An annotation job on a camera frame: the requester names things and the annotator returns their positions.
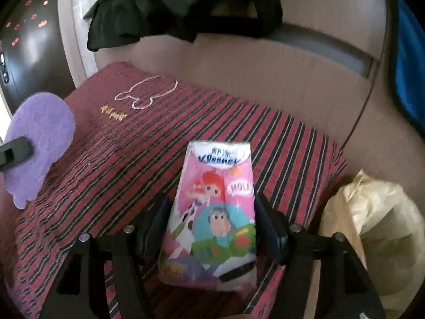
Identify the purple felt coaster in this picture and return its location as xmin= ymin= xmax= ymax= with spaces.
xmin=1 ymin=92 xmax=76 ymax=209

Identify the pink Kleenex tissue pack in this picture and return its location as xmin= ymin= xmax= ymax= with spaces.
xmin=159 ymin=141 xmax=257 ymax=293

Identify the trash bin with yellow bag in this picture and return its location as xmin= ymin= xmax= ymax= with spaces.
xmin=319 ymin=171 xmax=424 ymax=318

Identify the black refrigerator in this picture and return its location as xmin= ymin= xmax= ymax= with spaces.
xmin=1 ymin=0 xmax=75 ymax=113

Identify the red plaid tablecloth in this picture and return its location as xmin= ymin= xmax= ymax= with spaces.
xmin=1 ymin=62 xmax=346 ymax=318

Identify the blue towel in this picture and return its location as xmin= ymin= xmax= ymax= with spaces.
xmin=389 ymin=0 xmax=424 ymax=135

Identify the black cloth hanging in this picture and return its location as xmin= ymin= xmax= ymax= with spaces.
xmin=86 ymin=0 xmax=283 ymax=52

